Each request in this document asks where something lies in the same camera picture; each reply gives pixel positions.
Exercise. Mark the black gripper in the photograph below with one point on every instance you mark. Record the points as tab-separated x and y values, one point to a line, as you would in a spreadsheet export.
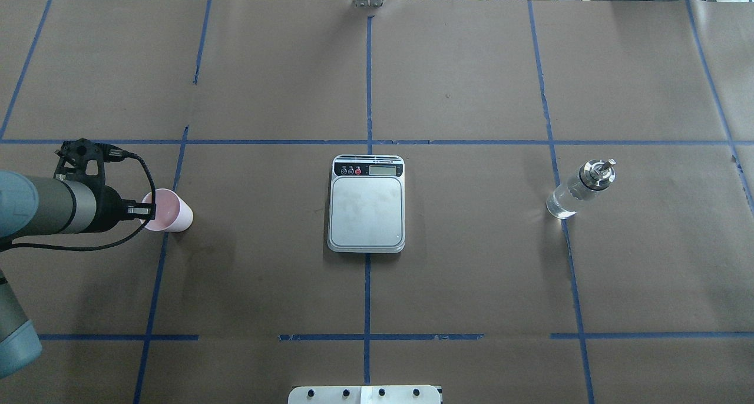
108	208

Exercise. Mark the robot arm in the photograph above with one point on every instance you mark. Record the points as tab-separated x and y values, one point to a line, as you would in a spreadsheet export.
67	203

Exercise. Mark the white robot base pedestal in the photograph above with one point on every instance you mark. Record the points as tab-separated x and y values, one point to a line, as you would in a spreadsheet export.
367	394

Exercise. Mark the digital kitchen scale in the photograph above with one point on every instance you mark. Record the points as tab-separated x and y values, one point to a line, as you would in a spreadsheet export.
367	204

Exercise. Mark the pink cup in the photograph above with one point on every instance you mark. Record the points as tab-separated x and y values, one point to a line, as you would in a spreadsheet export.
173	214

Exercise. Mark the clear glass sauce bottle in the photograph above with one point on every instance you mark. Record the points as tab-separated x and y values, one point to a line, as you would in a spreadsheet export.
590	180

